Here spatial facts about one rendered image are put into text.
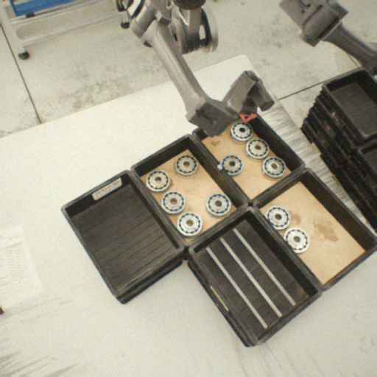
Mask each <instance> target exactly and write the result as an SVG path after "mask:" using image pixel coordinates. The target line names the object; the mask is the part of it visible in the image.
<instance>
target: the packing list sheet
mask: <svg viewBox="0 0 377 377"><path fill-rule="evenodd" d="M42 291H43V288H42V286H41V283H40V280H39V277H38V273H37V270H36V268H35V265H34V262H33V260H32V256H31V253H30V251H29V247H28V244H27V241H26V237H25V234H24V230H23V228H22V225H17V226H15V227H12V228H8V229H5V230H0V306H1V308H2V310H4V309H7V308H9V307H11V306H14V305H15V304H17V303H20V302H21V301H22V300H26V299H27V298H29V297H31V296H33V295H36V294H39V293H40V292H42Z"/></svg>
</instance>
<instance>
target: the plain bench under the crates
mask: <svg viewBox="0 0 377 377"><path fill-rule="evenodd" d="M249 70H251V71H254V73H255V74H256V76H257V77H259V78H261V79H262V81H263V85H265V87H266V90H267V91H268V93H269V94H270V96H271V97H272V98H273V99H274V101H275V104H274V105H273V106H272V107H271V109H269V110H267V111H264V112H261V110H260V109H259V108H258V111H257V113H258V114H259V115H260V116H261V117H262V119H263V120H264V121H265V122H266V123H267V124H268V125H269V126H271V127H272V128H273V129H274V131H275V132H276V133H277V134H278V135H279V136H280V137H281V138H282V139H283V140H284V141H285V142H286V143H287V144H288V145H289V147H290V148H291V149H293V150H294V151H295V152H296V153H297V155H298V156H299V157H300V158H301V159H302V160H303V162H304V163H305V165H306V166H305V168H306V167H308V168H311V169H312V170H313V171H314V172H315V173H316V175H317V176H318V177H319V178H320V179H321V181H323V182H324V183H325V184H326V185H327V186H328V187H329V188H330V190H332V192H333V193H335V195H337V196H338V197H339V198H340V199H341V201H343V203H344V204H345V205H346V206H347V207H348V208H349V209H351V210H352V212H354V213H355V215H356V216H357V218H358V219H359V220H360V221H362V222H363V223H364V224H365V225H366V226H367V227H368V228H369V229H370V230H371V231H372V232H373V234H374V235H375V236H376V237H377V234H376V232H375V231H374V230H373V228H372V227H371V226H370V225H369V224H368V222H367V220H366V219H365V218H364V216H363V214H362V213H360V211H359V209H358V208H357V207H356V206H355V204H354V203H353V201H352V200H350V197H349V196H348V195H347V194H346V192H345V190H344V189H343V188H342V187H341V185H340V184H339V182H337V180H336V178H335V177H334V176H333V175H332V173H331V171H330V170H329V169H328V167H327V166H326V165H325V163H323V161H322V160H321V159H320V156H319V155H318V154H317V152H316V151H315V150H314V148H313V146H312V145H311V144H310V143H309V141H308V140H306V138H305V136H304V135H303V133H302V132H301V130H300V129H299V127H298V126H297V125H296V124H295V122H294V121H293V119H292V117H291V116H290V115H289V114H288V112H286V110H285V108H284V107H283V105H282V104H281V103H280V101H279V100H278V98H277V97H276V96H275V95H274V93H273V92H272V90H271V88H270V87H269V86H268V84H267V82H266V81H265V80H264V78H262V76H261V75H260V74H259V73H258V71H257V70H256V67H255V66H254V65H253V63H252V62H251V61H250V59H249V57H248V56H247V55H246V54H240V55H237V56H235V57H231V58H229V59H227V60H223V61H219V62H217V63H214V64H213V65H211V66H207V67H205V68H201V69H198V70H196V71H193V72H192V73H193V75H194V76H195V78H196V79H197V81H198V83H199V85H201V87H202V89H203V90H204V91H205V92H206V93H207V95H209V96H210V97H211V98H213V99H218V100H222V98H223V97H225V95H226V94H227V92H228V91H229V90H230V86H231V85H232V84H233V82H234V81H235V79H236V78H237V77H238V76H239V75H240V74H241V73H243V72H244V71H249ZM186 114H187V112H186V107H185V105H184V102H183V99H182V97H181V95H180V93H179V92H178V90H177V88H176V87H175V86H174V84H173V82H172V80H171V79H170V80H166V81H165V82H162V83H159V84H157V85H154V86H150V87H148V88H144V89H141V90H140V91H136V92H133V93H131V94H127V95H124V96H120V97H118V98H115V99H112V100H110V101H106V102H103V103H100V104H98V105H94V106H92V107H89V108H85V109H82V110H81V111H80V110H79V112H76V113H72V114H70V115H67V116H64V117H61V118H58V119H55V120H52V121H48V122H46V123H43V124H39V125H37V126H34V127H31V128H28V129H25V130H22V131H19V132H17V133H12V134H9V135H6V136H4V137H1V138H0V230H5V229H8V228H12V227H15V226H17V225H22V228H23V230H24V234H25V237H26V241H27V244H28V247H29V251H30V253H31V256H32V260H33V262H34V265H35V268H36V270H37V273H38V277H39V280H40V283H41V286H42V288H43V291H42V292H40V293H39V294H36V295H33V296H31V297H29V298H27V299H26V300H22V301H21V302H20V303H17V304H15V305H14V306H11V307H9V308H7V309H4V310H3V312H4V313H3V314H1V315H0V377H377V251H376V252H375V253H374V254H372V255H371V257H369V258H368V259H366V260H365V261H363V262H362V263H361V264H360V265H359V266H358V267H357V268H355V269H353V271H352V272H350V273H349V274H348V275H347V276H345V277H344V278H343V279H342V280H340V281H339V282H338V283H336V284H335V285H334V286H332V287H331V288H330V289H329V290H327V291H324V292H323V294H322V296H321V297H319V298H318V299H317V300H316V301H314V302H313V303H312V304H311V305H310V306H308V307H307V308H306V309H304V310H303V311H302V312H301V313H300V314H299V315H298V316H296V318H294V319H293V320H292V321H291V322H289V323H287V324H286V325H285V326H284V327H283V328H282V329H281V330H279V331H278V332H277V334H275V335H274V336H273V337H272V338H269V339H268V340H267V341H266V342H265V343H264V344H262V345H256V346H254V347H248V348H247V347H245V346H244V345H243V343H242V342H241V340H240V339H239V337H238V336H237V335H236V334H235V332H234V331H233V329H232V328H231V326H230V325H229V323H228V321H227V320H226V319H225V318H224V316H223V315H222V313H221V312H220V311H219V309H218V308H217V307H216V305H215V304H214V302H213V301H212V299H210V296H209V295H208V293H207V292H206V291H205V289H204V288H203V287H202V285H201V283H199V282H198V280H197V278H196V277H195V276H194V274H193V272H192V271H191V270H190V269H189V267H188V261H184V260H183V263H182V265H181V266H179V267H178V268H177V269H174V270H173V271H171V272H170V273H169V274H167V275H166V276H164V277H163V278H162V279H161V280H159V281H158V282H157V283H155V284H154V285H151V286H150V287H149V288H148V289H146V290H144V291H143V292H142V293H141V294H139V296H137V297H135V298H134V299H132V300H131V301H129V302H128V303H126V304H121V303H120V302H119V301H118V300H117V299H116V298H115V297H114V296H113V295H112V294H111V293H110V290H109V289H108V288H107V286H106V284H105V282H104V281H103V280H102V278H101V276H100V274H99V273H98V271H97V269H96V267H95V266H94V264H93V262H92V260H91V259H90V257H89V256H88V254H87V253H86V251H84V249H83V246H82V245H81V244H80V241H79V240H78V238H77V237H76V235H75V234H74V231H73V230H72V229H71V227H70V225H69V223H68V221H67V220H66V218H65V217H64V216H63V214H62V213H61V211H60V209H61V207H62V206H63V205H65V204H67V203H68V202H69V201H71V200H73V199H74V198H76V197H78V196H80V195H82V194H84V193H85V192H87V191H89V190H91V189H92V188H94V187H96V186H98V185H99V184H101V183H104V182H105V181H106V180H109V179H110V178H111V177H112V176H114V175H116V174H118V173H120V172H121V171H124V170H125V169H129V170H130V167H131V166H132V165H133V164H135V163H138V162H139V161H141V160H143V159H144V158H146V157H148V156H150V155H152V154H153V153H155V152H157V151H158V150H160V149H161V148H162V147H164V146H166V145H167V144H170V143H171V142H173V141H176V140H177V139H179V138H180V137H182V136H184V135H185V134H191V132H192V130H194V129H196V128H197V127H196V126H194V125H193V124H190V123H189V121H188V120H187V118H186V117H185V115H186Z"/></svg>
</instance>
